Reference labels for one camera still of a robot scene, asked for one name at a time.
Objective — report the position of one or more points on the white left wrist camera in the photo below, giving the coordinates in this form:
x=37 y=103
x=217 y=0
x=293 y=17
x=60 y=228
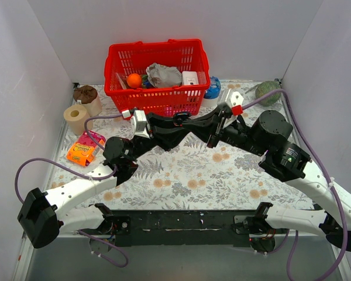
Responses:
x=138 y=122

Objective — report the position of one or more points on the red plastic shopping basket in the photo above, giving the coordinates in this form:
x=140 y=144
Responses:
x=127 y=58

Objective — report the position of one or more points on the black earbud charging case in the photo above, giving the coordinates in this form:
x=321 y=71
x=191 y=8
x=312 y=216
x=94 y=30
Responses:
x=180 y=117

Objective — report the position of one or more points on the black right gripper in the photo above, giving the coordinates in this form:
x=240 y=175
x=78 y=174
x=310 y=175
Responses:
x=215 y=130

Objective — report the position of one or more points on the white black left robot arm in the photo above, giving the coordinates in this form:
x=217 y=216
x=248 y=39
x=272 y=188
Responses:
x=46 y=214

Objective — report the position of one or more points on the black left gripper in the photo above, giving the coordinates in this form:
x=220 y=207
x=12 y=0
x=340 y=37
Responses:
x=151 y=131

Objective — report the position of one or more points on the orange pink candy box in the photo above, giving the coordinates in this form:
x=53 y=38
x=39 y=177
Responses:
x=83 y=151

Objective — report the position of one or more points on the floral patterned table mat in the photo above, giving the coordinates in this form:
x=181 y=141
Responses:
x=189 y=177

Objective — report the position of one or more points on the beige toilet paper roll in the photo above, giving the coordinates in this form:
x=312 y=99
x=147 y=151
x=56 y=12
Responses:
x=75 y=116

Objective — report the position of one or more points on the orange fruit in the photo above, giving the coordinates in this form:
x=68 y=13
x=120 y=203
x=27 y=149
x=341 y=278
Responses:
x=134 y=80

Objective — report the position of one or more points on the crumpled grey paper bag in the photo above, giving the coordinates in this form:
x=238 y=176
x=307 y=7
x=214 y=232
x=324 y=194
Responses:
x=161 y=76

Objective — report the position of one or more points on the blue white wipes canister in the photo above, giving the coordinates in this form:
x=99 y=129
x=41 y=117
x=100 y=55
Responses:
x=212 y=93

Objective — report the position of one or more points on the brown topped paper roll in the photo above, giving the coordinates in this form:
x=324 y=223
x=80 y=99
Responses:
x=88 y=97

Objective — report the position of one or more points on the white small box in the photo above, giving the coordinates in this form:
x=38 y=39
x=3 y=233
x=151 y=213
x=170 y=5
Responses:
x=189 y=78

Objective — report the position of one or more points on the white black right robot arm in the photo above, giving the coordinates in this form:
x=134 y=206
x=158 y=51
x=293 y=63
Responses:
x=286 y=162

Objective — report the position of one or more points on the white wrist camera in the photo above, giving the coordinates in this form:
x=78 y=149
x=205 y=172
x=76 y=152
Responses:
x=138 y=122
x=231 y=102

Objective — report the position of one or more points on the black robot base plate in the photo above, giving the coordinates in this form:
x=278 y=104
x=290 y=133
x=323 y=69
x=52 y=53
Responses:
x=186 y=227

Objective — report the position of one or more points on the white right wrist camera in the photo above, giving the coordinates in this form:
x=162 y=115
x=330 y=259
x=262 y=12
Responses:
x=231 y=102

